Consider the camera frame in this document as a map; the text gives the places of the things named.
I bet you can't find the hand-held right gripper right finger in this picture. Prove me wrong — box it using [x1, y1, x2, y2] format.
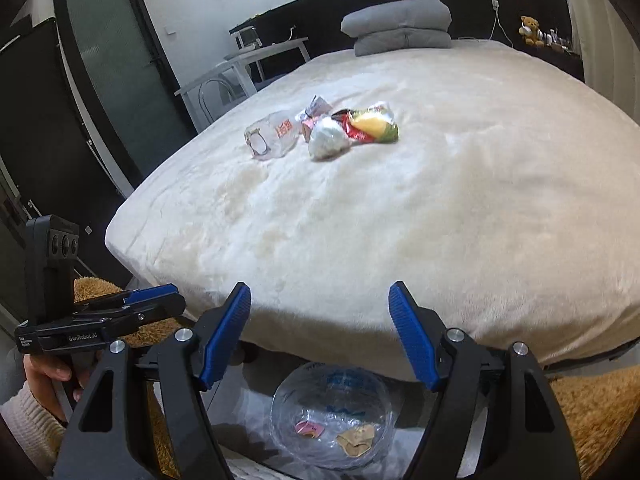
[387, 280, 583, 480]

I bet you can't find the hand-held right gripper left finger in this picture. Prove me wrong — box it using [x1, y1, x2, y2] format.
[52, 281, 252, 480]

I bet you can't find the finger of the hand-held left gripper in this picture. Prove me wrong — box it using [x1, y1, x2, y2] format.
[72, 293, 187, 334]
[74, 283, 180, 314]

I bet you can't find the bin with clear liner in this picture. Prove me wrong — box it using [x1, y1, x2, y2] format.
[270, 361, 396, 471]

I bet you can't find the yellow red snack packet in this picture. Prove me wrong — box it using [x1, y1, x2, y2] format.
[332, 102, 400, 145]

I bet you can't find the printed paper wrapper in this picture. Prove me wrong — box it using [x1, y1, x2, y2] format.
[295, 95, 334, 123]

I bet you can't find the person's left forearm cream sleeve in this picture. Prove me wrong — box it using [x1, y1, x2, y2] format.
[0, 382, 68, 477]

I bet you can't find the person's left hand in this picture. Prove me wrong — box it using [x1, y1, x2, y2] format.
[22, 354, 74, 421]

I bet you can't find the black round bed leg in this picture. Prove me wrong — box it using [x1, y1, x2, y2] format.
[234, 342, 261, 367]

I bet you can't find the person's brown fleece left leg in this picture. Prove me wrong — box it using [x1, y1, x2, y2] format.
[73, 276, 211, 480]

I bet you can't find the person's brown fleece leg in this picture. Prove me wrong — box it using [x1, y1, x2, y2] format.
[544, 364, 640, 480]
[73, 276, 211, 480]

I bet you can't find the cream plush bed blanket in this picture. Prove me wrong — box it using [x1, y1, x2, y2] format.
[105, 42, 640, 382]

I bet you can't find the brown paper scrap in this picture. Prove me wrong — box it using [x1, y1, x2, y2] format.
[336, 423, 377, 459]

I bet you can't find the black wardrobe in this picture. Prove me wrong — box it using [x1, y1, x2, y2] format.
[0, 17, 135, 323]

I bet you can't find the person's brown fleece right leg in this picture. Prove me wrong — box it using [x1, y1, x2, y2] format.
[544, 364, 640, 480]

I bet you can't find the dark framed glass door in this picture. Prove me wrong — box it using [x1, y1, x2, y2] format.
[52, 0, 199, 192]

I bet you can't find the white table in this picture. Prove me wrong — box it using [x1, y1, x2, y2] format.
[174, 36, 310, 127]

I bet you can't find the flat grey pillow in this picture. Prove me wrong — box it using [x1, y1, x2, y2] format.
[353, 27, 454, 57]

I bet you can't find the large grey pillow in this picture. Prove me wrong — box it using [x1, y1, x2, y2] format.
[341, 0, 453, 40]

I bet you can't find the black headboard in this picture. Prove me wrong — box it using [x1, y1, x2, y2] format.
[229, 0, 585, 83]

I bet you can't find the brown teddy bear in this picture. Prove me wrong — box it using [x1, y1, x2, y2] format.
[518, 15, 545, 49]

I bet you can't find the metal wire chair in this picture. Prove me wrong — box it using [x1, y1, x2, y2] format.
[198, 77, 237, 112]

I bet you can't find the white charging cable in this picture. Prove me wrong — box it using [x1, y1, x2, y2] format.
[457, 0, 517, 45]

